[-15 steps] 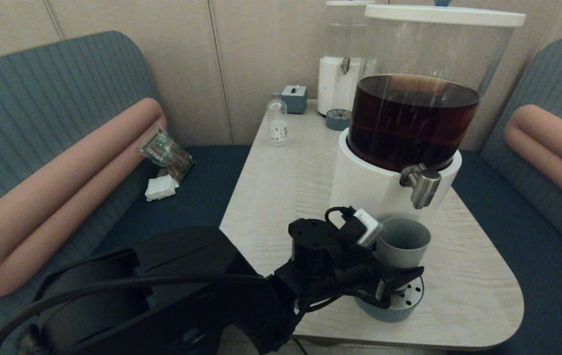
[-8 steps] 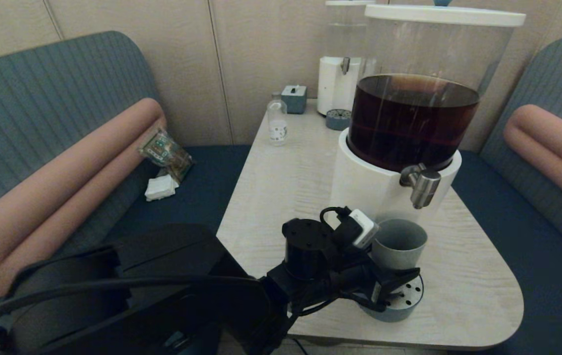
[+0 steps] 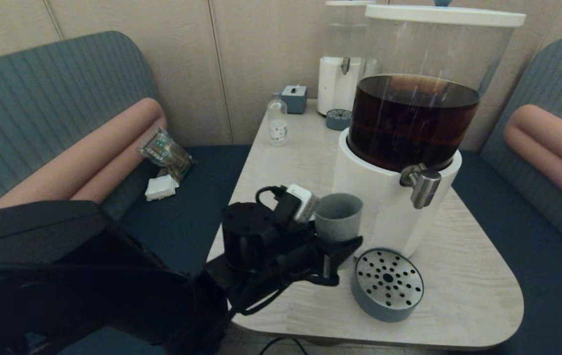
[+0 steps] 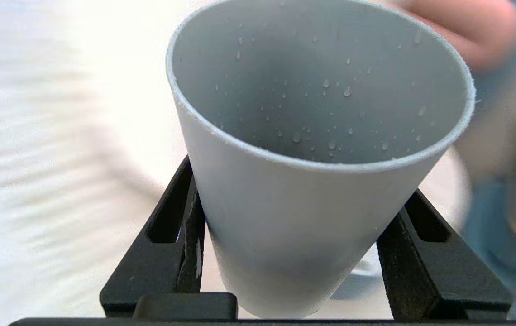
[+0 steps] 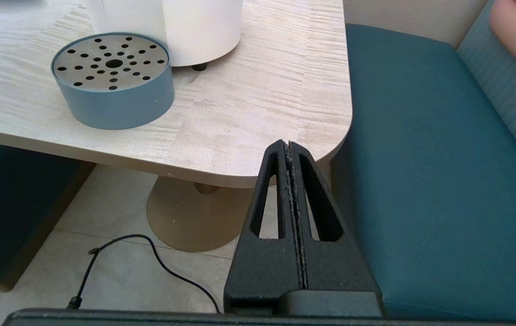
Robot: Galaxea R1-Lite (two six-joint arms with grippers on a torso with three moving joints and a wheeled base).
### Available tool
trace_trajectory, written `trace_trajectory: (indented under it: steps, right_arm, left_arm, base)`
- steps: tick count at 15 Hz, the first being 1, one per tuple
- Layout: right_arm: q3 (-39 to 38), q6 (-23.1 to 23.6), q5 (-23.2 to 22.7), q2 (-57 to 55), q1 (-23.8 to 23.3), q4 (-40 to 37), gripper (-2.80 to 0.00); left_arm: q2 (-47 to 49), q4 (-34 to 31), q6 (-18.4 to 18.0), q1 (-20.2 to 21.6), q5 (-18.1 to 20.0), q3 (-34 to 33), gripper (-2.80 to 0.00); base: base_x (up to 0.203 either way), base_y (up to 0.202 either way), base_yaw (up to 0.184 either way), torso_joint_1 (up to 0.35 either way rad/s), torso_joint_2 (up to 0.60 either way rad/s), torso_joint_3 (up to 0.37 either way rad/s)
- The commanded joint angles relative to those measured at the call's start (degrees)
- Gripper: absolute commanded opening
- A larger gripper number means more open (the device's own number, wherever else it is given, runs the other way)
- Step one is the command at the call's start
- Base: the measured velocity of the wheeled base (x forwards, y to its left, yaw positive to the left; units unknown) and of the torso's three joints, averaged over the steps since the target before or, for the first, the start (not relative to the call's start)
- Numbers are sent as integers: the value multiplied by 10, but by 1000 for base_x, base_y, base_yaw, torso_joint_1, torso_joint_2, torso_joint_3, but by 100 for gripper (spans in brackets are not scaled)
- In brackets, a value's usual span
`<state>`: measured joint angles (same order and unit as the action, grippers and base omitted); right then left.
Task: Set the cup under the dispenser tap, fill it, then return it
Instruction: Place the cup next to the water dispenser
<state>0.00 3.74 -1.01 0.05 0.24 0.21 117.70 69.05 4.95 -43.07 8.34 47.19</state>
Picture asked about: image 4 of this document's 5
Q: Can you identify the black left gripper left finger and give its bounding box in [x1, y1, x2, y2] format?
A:
[100, 156, 207, 318]

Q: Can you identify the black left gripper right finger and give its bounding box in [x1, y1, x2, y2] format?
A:
[376, 188, 513, 320]

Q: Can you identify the grey plastic cup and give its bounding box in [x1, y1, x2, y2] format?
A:
[166, 0, 477, 320]

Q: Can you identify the blue booth sofa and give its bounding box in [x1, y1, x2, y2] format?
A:
[457, 0, 516, 320]

